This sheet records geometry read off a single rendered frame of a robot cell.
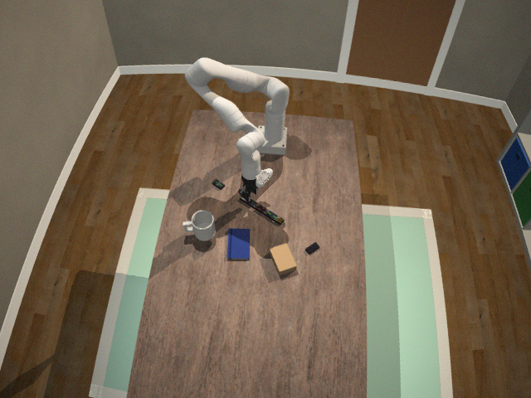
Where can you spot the tan rectangular box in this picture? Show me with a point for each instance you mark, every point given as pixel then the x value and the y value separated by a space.
pixel 282 259

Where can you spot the grey mug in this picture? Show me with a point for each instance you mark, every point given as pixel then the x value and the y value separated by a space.
pixel 201 219

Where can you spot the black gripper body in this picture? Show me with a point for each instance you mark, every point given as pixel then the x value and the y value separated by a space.
pixel 248 183

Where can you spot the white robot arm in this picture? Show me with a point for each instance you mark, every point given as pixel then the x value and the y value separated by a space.
pixel 204 70

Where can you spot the blue notebook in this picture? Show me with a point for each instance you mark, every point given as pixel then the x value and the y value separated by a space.
pixel 238 245

